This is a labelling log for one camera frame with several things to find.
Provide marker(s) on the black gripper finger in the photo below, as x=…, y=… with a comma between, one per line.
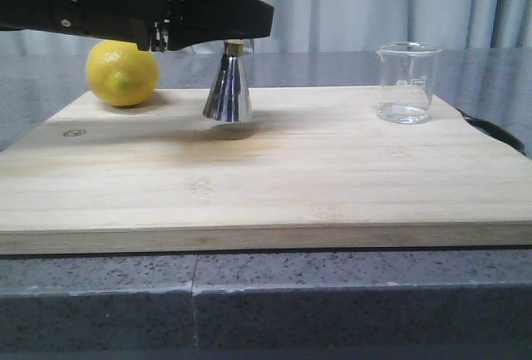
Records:
x=193, y=22

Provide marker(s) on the steel double jigger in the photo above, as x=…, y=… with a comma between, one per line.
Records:
x=228, y=98

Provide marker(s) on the clear glass beaker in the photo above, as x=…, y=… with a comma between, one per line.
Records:
x=407, y=79

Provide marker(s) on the yellow lemon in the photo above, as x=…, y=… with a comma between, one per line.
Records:
x=120, y=74

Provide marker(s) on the grey curtain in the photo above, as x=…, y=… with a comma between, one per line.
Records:
x=356, y=25

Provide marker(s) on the wooden cutting board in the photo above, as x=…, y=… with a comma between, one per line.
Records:
x=315, y=168

